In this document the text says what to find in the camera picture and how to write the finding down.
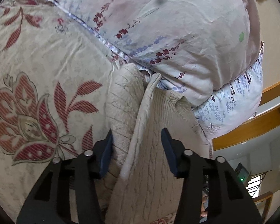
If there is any person's right hand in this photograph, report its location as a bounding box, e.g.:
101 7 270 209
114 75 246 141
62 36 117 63
200 195 208 217

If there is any blue floral right pillow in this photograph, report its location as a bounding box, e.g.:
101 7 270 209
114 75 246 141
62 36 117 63
193 41 265 139

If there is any wooden wall shelf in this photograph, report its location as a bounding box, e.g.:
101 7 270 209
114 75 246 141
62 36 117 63
253 192 273 220

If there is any floral bed quilt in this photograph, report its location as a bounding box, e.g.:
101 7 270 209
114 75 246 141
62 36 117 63
0 0 127 220

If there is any beige cable-knit sweater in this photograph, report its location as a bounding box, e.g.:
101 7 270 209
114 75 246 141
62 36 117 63
97 64 212 223

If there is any wooden headboard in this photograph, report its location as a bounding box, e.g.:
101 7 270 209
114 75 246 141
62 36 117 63
212 81 280 151

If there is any pink floral left pillow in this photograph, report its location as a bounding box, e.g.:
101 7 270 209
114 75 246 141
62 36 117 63
49 0 260 107

